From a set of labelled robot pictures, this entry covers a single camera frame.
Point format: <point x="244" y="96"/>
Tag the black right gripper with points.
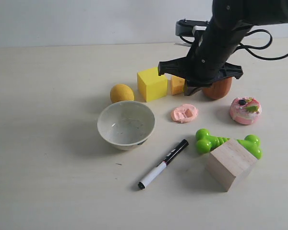
<point x="206" y="60"/>

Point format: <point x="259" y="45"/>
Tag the green plastic bone toy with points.
<point x="205" y="143"/>

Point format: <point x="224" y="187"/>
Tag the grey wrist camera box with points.
<point x="187" y="28"/>

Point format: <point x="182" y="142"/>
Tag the black white marker pen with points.
<point x="150" y="176"/>

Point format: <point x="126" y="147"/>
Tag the small pink squishy toy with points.
<point x="184" y="113"/>

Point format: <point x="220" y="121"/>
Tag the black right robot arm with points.
<point x="234" y="14"/>

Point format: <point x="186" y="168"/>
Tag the yellow foam cube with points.
<point x="150" y="85"/>

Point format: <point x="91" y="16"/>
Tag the orange cheese wedge toy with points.
<point x="177" y="85"/>

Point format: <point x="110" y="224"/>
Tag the pink frosted donut toy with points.
<point x="245" y="110"/>

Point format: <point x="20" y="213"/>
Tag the light wooden cube block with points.
<point x="230" y="163"/>

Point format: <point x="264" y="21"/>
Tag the brown wooden cup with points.
<point x="218" y="89"/>

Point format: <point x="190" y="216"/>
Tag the yellow lemon toy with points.
<point x="121" y="92"/>

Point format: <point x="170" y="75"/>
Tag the white ceramic bowl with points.
<point x="126" y="125"/>

